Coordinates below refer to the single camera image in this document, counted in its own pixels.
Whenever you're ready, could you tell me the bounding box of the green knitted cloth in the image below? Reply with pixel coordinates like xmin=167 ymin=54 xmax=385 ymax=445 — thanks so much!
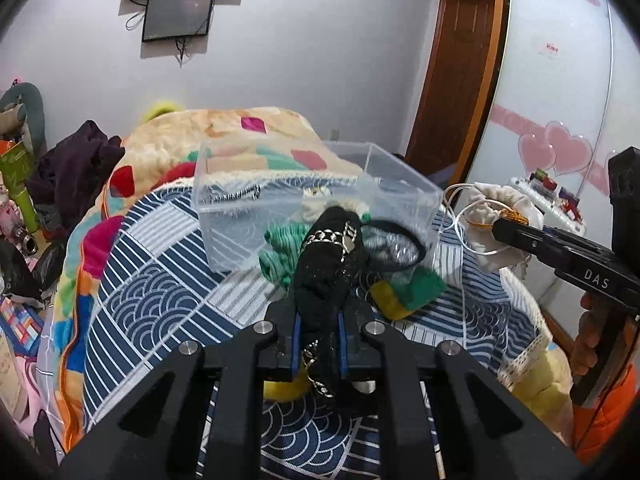
xmin=258 ymin=221 xmax=310 ymax=290

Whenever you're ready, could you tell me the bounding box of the yellow felt ball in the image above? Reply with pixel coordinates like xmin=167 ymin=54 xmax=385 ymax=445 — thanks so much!
xmin=264 ymin=368 xmax=311 ymax=403

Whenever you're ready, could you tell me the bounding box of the white suitcase with stickers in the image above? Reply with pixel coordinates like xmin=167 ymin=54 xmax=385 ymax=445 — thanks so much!
xmin=510 ymin=174 xmax=587 ymax=236

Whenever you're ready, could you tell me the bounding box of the white heart wardrobe door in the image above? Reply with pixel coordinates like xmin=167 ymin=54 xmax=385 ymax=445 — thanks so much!
xmin=467 ymin=0 xmax=639 ymax=245

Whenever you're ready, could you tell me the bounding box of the cream drawstring pouch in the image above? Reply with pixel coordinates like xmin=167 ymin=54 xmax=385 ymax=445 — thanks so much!
xmin=440 ymin=182 xmax=544 ymax=273

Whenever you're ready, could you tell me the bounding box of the grey neck pillow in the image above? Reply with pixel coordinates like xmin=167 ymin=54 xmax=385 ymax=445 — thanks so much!
xmin=1 ymin=82 xmax=47 ymax=157

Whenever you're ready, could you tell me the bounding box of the clear plastic storage box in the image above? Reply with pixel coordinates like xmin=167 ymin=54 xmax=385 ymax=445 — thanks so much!
xmin=192 ymin=136 xmax=442 ymax=271

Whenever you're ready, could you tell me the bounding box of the yellow green sponge cloth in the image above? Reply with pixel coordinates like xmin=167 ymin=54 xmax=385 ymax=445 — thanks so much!
xmin=370 ymin=266 xmax=447 ymax=321

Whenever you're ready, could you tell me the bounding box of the black camera lens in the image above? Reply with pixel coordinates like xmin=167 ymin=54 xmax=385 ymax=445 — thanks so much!
xmin=9 ymin=224 xmax=38 ymax=257

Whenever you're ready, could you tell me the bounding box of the small black wall monitor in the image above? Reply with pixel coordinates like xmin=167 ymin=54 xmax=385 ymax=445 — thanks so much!
xmin=142 ymin=0 xmax=214 ymax=42

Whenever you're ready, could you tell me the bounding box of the brown wooden door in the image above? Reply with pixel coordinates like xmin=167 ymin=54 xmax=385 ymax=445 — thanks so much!
xmin=405 ymin=0 xmax=509 ymax=188

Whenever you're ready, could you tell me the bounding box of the yellow plush pillow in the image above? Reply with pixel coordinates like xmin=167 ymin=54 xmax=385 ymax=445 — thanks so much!
xmin=141 ymin=101 xmax=184 ymax=124

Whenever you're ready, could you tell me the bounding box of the black white braided cord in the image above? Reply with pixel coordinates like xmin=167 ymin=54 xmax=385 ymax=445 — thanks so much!
xmin=207 ymin=185 xmax=264 ymax=206

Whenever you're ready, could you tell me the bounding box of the dark purple clothing pile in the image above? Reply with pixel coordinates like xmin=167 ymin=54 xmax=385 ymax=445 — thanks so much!
xmin=26 ymin=120 xmax=125 ymax=232

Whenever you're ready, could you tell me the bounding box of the colourful blue book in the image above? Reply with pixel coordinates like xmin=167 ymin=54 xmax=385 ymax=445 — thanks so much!
xmin=0 ymin=298 xmax=43 ymax=358

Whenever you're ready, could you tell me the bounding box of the floral fabric scrunchie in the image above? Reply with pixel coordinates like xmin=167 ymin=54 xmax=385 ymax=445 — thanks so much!
xmin=299 ymin=186 xmax=371 ymax=224

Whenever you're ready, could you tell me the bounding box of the blue white patterned cloth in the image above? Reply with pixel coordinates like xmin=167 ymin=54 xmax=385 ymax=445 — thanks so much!
xmin=84 ymin=184 xmax=550 ymax=479

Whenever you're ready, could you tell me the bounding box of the black chain purse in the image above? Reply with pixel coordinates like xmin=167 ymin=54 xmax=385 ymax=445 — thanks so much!
xmin=291 ymin=205 xmax=367 ymax=399

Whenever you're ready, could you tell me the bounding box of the colourful plush blanket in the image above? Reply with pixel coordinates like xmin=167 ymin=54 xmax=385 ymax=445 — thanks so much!
xmin=49 ymin=105 xmax=362 ymax=451

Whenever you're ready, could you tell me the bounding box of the green cardboard box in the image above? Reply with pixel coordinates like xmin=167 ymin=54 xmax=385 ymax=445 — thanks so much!
xmin=0 ymin=142 xmax=35 ymax=193

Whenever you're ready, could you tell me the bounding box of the orange sleeve forearm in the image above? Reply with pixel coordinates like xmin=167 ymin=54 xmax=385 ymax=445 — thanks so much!
xmin=573 ymin=364 xmax=638 ymax=465

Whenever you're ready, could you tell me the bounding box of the person's hand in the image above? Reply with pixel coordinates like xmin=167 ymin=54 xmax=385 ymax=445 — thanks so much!
xmin=570 ymin=292 xmax=601 ymax=378

